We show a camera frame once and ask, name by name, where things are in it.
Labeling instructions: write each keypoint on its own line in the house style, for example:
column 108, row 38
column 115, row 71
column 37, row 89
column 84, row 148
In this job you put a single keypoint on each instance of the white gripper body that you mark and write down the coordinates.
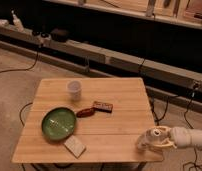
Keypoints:
column 184, row 137

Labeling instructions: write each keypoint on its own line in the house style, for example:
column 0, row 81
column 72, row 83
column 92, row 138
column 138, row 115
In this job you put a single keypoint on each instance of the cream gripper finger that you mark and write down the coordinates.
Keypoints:
column 160, row 129
column 166, row 144

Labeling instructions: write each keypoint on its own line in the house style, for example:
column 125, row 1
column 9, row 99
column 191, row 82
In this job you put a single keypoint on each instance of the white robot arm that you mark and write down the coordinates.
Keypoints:
column 177, row 137

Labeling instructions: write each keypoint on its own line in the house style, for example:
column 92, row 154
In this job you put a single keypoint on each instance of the white spray bottle on ledge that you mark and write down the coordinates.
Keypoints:
column 17, row 22

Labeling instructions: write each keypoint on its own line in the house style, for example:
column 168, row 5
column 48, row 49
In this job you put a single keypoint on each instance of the wooden table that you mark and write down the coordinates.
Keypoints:
column 111, row 114

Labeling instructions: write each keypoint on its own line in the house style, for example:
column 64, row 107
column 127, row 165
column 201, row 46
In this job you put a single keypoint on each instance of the brown snack bar packet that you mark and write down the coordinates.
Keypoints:
column 101, row 106

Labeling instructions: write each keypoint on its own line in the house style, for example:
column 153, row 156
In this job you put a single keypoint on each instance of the red sausage toy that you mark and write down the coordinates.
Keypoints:
column 85, row 112

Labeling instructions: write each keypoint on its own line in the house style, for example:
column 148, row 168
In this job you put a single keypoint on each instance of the white square sponge block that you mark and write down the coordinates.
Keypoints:
column 75, row 146

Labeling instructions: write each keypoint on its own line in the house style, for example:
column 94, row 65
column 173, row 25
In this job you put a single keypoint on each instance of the translucent plastic cup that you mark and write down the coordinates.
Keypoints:
column 74, row 90

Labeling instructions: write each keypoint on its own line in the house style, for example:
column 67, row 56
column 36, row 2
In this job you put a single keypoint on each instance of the green round plate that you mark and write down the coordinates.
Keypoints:
column 58, row 124

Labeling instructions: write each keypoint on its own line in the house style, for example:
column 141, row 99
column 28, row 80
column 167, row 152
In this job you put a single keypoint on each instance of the black box on ledge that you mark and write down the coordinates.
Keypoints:
column 59, row 35

